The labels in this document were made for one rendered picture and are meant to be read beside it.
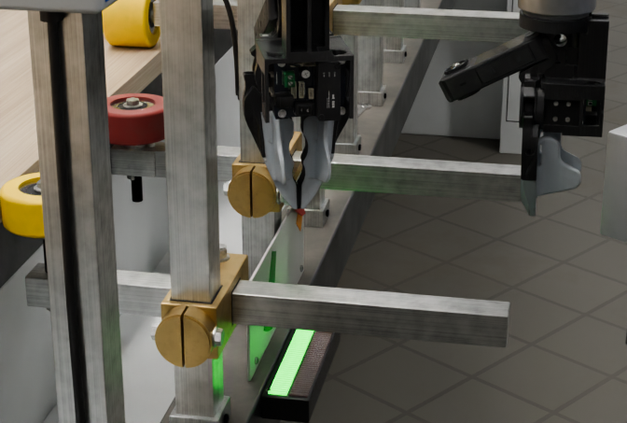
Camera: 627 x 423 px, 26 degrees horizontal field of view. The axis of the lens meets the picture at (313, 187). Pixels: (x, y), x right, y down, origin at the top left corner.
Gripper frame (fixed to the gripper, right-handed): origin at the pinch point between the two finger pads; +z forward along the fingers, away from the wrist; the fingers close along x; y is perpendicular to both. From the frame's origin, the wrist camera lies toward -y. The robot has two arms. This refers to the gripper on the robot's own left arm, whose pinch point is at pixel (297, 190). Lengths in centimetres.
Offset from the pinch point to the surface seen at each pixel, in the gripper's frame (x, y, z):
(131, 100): -13.2, -31.0, 0.7
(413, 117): 76, -278, 86
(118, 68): -14.2, -47.4, 1.8
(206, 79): -7.7, 2.4, -11.0
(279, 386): -1.1, -5.1, 21.7
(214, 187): -7.2, 1.2, -1.2
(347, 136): 17, -68, 19
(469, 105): 92, -273, 81
